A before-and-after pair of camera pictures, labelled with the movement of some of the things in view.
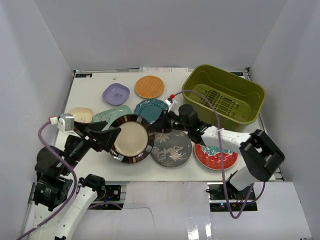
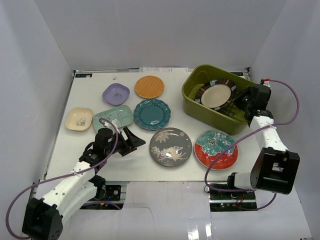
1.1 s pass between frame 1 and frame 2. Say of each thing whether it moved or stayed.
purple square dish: stayed
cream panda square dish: stayed
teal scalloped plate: stayed
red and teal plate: stayed
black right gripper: moved
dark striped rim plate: moved
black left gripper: moved
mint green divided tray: stayed
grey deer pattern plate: stayed
